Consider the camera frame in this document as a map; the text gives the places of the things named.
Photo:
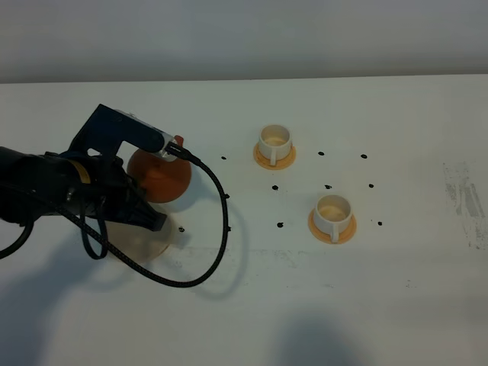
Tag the orange cup coaster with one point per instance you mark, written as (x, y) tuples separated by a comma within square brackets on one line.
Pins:
[(280, 164), (324, 237)]

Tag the brown clay teapot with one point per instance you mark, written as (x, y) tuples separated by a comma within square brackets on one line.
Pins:
[(162, 181)]

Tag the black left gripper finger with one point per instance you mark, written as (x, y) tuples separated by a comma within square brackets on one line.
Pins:
[(139, 212)]

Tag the near white teacup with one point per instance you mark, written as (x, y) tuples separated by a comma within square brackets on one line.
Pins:
[(332, 216)]

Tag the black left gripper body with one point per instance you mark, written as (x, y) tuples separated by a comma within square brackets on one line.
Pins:
[(105, 193)]

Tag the far white teacup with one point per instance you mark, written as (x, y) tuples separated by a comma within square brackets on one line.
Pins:
[(274, 143)]

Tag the near orange cup coaster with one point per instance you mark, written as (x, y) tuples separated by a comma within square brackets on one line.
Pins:
[(324, 237)]

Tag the white teacup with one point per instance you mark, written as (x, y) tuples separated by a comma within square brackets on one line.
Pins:
[(274, 143), (332, 216)]

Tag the far orange cup coaster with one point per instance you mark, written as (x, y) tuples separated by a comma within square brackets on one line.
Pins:
[(280, 164)]

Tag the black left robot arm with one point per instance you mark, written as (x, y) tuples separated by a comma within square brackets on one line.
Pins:
[(17, 186)]

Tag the beige round teapot coaster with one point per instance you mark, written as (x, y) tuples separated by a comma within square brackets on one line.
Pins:
[(139, 244)]

